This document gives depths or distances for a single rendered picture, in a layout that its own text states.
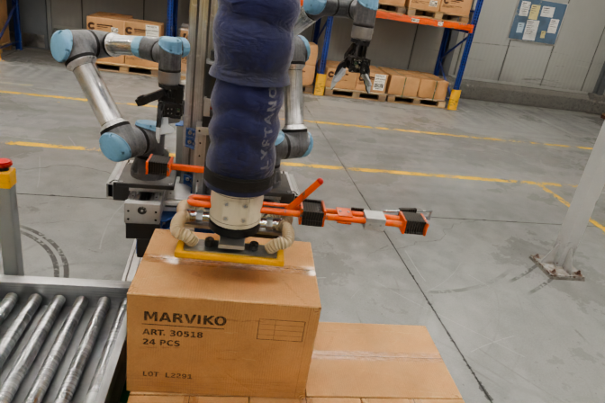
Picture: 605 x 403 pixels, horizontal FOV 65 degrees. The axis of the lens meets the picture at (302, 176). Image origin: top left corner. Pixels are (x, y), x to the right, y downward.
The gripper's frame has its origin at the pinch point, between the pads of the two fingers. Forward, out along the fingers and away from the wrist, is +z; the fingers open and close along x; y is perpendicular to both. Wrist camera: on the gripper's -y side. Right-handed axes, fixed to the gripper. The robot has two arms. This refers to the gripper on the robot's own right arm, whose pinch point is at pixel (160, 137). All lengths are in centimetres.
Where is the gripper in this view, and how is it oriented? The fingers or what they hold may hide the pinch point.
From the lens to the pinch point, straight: 178.7
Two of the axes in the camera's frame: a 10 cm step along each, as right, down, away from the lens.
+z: -1.5, 9.1, 3.8
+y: 9.9, 1.1, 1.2
